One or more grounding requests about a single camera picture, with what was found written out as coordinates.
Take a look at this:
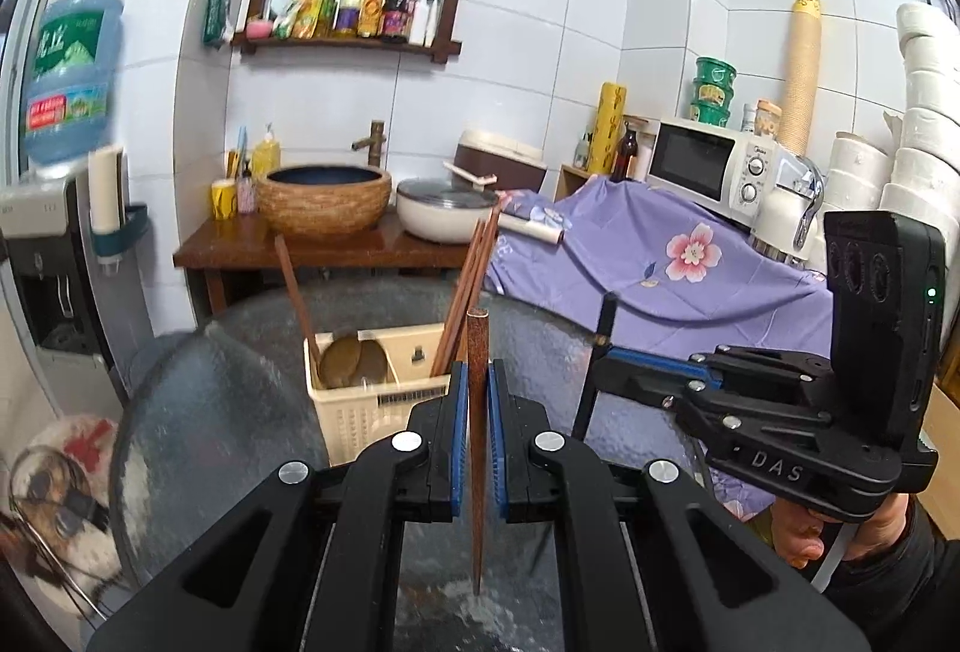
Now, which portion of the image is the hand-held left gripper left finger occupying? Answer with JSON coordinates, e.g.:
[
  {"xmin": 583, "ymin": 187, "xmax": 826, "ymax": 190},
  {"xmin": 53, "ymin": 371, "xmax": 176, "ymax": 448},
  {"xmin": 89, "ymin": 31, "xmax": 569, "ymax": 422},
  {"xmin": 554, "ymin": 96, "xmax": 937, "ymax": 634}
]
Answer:
[{"xmin": 86, "ymin": 361, "xmax": 472, "ymax": 652}]

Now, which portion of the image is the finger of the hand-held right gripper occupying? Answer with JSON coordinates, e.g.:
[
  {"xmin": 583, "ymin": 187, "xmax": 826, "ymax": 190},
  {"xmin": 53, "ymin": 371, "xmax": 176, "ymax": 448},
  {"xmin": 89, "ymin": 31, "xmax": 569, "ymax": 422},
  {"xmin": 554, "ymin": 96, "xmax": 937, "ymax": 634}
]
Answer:
[
  {"xmin": 589, "ymin": 358, "xmax": 902, "ymax": 520},
  {"xmin": 609, "ymin": 345, "xmax": 830, "ymax": 401}
]

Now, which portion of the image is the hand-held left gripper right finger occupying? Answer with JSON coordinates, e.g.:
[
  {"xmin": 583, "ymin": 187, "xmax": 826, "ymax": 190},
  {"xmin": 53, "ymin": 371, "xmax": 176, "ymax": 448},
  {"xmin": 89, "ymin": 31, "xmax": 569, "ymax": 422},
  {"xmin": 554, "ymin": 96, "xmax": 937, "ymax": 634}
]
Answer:
[{"xmin": 487, "ymin": 358, "xmax": 875, "ymax": 652}]

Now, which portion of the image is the cream plastic utensil holder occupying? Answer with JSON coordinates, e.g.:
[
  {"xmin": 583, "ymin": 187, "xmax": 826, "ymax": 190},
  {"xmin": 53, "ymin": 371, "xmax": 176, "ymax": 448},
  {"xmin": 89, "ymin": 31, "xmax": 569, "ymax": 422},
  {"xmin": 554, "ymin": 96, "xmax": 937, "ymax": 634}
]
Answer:
[{"xmin": 303, "ymin": 320, "xmax": 470, "ymax": 467}]

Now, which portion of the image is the dark chopstick with gold band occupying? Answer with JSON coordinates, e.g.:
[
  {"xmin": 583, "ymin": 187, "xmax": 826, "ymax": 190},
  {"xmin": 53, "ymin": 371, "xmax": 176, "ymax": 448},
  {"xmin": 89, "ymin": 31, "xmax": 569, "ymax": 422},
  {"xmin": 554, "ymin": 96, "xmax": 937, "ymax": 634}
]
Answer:
[
  {"xmin": 448, "ymin": 206, "xmax": 501, "ymax": 374},
  {"xmin": 571, "ymin": 292, "xmax": 620, "ymax": 440}
]

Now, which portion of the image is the person's right forearm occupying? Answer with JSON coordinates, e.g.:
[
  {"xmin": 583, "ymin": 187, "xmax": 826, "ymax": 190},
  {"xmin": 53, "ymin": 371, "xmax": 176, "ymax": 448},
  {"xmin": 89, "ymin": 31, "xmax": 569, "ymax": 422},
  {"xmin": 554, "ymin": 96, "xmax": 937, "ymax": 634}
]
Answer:
[{"xmin": 820, "ymin": 493, "xmax": 960, "ymax": 652}]

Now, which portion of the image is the person's right hand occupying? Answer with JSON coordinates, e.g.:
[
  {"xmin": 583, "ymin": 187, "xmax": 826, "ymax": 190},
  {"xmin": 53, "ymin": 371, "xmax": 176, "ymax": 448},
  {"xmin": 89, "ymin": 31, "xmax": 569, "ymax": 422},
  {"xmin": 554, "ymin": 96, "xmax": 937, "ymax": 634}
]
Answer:
[{"xmin": 770, "ymin": 493, "xmax": 913, "ymax": 570}]

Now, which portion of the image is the silver white kettle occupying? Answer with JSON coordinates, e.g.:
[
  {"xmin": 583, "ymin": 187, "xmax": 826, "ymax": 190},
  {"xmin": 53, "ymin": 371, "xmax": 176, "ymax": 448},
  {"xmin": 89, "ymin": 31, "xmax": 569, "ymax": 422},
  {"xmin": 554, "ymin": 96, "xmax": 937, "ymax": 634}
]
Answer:
[{"xmin": 749, "ymin": 152, "xmax": 827, "ymax": 264}]

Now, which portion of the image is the purple floral cloth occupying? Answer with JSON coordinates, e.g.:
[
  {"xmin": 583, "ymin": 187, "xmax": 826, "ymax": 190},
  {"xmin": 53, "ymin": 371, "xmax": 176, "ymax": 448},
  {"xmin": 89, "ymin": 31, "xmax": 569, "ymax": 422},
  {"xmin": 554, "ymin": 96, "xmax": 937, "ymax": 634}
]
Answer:
[{"xmin": 483, "ymin": 175, "xmax": 835, "ymax": 524}]

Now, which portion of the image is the white paper roll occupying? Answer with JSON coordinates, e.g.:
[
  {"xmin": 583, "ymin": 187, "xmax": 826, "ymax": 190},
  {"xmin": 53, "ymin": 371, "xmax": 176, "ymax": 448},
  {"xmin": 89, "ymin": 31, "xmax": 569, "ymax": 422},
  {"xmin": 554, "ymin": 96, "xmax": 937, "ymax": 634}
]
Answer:
[{"xmin": 498, "ymin": 212, "xmax": 566, "ymax": 249}]

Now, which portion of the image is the white microwave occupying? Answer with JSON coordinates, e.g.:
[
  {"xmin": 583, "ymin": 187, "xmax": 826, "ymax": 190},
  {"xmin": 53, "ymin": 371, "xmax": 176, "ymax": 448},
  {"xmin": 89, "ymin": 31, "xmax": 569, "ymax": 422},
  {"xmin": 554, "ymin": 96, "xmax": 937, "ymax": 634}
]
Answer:
[{"xmin": 646, "ymin": 116, "xmax": 790, "ymax": 227}]

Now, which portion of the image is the white pot with lid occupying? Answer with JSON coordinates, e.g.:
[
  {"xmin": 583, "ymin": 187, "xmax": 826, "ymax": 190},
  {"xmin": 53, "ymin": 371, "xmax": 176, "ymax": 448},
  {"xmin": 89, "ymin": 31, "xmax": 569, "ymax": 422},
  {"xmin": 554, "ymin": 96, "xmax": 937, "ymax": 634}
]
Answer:
[{"xmin": 394, "ymin": 175, "xmax": 500, "ymax": 245}]

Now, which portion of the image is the brown glass bottle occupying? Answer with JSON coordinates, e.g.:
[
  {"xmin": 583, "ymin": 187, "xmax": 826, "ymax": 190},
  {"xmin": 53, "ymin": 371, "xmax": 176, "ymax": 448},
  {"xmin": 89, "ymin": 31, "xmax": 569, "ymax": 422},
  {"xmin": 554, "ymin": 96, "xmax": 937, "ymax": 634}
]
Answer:
[{"xmin": 610, "ymin": 127, "xmax": 641, "ymax": 183}]

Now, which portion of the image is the tall stack of paper cups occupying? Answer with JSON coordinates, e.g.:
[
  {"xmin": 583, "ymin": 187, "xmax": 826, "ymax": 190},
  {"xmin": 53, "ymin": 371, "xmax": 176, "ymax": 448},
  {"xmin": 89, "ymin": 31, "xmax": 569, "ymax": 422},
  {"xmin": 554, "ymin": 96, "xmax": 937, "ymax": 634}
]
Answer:
[{"xmin": 775, "ymin": 0, "xmax": 823, "ymax": 155}]

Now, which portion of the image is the wooden crate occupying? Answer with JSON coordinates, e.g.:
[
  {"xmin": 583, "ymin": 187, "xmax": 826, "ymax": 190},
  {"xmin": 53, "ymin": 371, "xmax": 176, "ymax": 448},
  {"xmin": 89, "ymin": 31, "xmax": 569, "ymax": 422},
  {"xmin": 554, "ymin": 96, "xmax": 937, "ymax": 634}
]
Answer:
[{"xmin": 554, "ymin": 161, "xmax": 602, "ymax": 204}]

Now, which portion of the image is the woven wash basin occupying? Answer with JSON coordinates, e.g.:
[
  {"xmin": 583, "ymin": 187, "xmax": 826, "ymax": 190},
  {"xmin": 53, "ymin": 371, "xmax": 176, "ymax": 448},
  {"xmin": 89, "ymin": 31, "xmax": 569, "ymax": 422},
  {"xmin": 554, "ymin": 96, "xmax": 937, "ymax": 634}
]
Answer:
[{"xmin": 256, "ymin": 163, "xmax": 394, "ymax": 240}]

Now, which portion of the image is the brown white rice cooker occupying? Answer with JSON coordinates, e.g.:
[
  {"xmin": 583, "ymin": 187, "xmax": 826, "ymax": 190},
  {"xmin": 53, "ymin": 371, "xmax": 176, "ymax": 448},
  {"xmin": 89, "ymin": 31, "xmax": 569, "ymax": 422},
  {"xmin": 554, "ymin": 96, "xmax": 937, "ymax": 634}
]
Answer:
[{"xmin": 451, "ymin": 130, "xmax": 548, "ymax": 195}]

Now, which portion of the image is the yellow patterned roll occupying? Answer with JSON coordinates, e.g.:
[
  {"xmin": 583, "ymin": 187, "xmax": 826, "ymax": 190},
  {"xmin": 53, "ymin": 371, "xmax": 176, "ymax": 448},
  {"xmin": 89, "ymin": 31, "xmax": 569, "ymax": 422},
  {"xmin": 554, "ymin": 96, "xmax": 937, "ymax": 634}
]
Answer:
[{"xmin": 586, "ymin": 80, "xmax": 628, "ymax": 177}]

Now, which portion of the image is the wooden washstand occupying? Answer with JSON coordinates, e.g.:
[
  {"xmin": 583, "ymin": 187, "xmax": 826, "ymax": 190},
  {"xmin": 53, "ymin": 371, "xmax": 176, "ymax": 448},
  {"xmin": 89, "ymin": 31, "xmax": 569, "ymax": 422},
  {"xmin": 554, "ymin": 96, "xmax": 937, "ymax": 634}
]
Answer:
[{"xmin": 173, "ymin": 209, "xmax": 490, "ymax": 317}]

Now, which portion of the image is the bronze faucet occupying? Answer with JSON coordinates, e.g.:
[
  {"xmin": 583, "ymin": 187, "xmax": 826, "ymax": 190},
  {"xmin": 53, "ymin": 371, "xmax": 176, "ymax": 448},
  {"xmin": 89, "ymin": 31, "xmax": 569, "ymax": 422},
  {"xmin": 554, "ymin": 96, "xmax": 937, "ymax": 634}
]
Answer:
[{"xmin": 350, "ymin": 119, "xmax": 390, "ymax": 168}]

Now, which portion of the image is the yellow cup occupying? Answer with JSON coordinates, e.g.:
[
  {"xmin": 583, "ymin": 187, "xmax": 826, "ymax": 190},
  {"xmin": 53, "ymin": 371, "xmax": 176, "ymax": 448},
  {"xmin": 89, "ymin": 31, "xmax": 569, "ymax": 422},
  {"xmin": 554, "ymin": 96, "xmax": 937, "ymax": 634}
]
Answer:
[{"xmin": 210, "ymin": 177, "xmax": 240, "ymax": 222}]

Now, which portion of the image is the yellow soap pump bottle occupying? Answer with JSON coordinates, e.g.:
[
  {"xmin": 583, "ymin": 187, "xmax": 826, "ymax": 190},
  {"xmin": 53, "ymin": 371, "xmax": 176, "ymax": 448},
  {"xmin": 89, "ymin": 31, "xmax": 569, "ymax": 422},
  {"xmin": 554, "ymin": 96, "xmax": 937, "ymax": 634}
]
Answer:
[{"xmin": 250, "ymin": 122, "xmax": 283, "ymax": 181}]

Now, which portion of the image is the dog print cushion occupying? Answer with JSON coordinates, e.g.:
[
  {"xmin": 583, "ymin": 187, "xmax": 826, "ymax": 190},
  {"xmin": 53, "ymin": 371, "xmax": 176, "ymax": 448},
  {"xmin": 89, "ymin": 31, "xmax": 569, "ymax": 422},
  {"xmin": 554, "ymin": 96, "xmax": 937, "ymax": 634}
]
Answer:
[{"xmin": 0, "ymin": 415, "xmax": 137, "ymax": 624}]

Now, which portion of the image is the white cylindrical cup tube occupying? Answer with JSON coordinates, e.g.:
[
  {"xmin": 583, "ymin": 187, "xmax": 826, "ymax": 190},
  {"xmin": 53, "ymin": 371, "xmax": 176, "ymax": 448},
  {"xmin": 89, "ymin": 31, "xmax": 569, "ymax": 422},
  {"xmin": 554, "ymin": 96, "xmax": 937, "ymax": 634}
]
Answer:
[{"xmin": 88, "ymin": 145, "xmax": 125, "ymax": 233}]

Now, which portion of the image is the white water dispenser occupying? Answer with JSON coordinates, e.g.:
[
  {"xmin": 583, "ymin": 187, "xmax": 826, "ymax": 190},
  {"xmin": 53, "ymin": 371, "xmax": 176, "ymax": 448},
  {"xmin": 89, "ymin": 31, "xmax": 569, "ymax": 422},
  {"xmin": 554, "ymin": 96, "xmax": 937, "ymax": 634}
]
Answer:
[{"xmin": 0, "ymin": 175, "xmax": 125, "ymax": 414}]

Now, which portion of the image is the row of condiment bottles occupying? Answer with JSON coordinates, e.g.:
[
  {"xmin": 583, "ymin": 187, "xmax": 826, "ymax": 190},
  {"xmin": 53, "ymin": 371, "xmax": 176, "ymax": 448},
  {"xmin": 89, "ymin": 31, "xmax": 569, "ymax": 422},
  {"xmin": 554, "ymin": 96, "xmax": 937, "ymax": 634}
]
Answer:
[{"xmin": 247, "ymin": 0, "xmax": 437, "ymax": 44}]

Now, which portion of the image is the green packet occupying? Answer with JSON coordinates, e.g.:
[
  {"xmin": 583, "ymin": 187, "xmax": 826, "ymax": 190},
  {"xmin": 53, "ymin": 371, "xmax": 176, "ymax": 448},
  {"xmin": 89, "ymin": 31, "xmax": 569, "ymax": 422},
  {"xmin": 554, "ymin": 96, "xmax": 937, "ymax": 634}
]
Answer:
[{"xmin": 202, "ymin": 0, "xmax": 233, "ymax": 50}]

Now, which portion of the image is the blue water jug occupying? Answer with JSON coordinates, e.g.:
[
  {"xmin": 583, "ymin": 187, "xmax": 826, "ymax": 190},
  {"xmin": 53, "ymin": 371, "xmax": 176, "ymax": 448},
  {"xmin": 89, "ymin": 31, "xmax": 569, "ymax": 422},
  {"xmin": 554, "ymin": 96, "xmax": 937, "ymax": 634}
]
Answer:
[{"xmin": 20, "ymin": 0, "xmax": 126, "ymax": 178}]

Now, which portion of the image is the teal wall holder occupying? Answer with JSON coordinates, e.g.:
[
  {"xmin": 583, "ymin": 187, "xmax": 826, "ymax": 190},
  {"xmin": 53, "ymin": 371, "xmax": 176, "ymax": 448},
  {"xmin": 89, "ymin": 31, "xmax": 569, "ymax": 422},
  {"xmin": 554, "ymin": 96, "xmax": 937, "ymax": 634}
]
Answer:
[{"xmin": 91, "ymin": 205, "xmax": 150, "ymax": 258}]

